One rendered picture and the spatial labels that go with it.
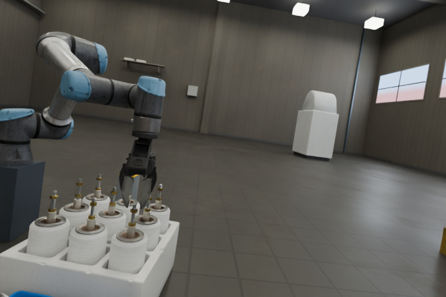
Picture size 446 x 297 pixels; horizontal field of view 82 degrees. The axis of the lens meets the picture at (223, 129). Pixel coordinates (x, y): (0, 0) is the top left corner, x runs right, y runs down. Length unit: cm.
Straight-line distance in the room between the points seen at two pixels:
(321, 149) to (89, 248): 619
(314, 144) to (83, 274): 610
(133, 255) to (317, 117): 606
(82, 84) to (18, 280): 53
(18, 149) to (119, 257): 74
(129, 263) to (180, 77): 996
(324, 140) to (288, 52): 548
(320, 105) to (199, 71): 551
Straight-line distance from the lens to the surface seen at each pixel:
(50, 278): 87
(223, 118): 1043
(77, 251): 84
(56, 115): 133
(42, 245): 90
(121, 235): 81
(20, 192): 136
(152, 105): 71
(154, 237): 91
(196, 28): 1100
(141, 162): 67
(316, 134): 658
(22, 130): 135
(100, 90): 75
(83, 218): 98
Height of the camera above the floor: 61
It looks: 2 degrees down
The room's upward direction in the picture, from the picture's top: 8 degrees clockwise
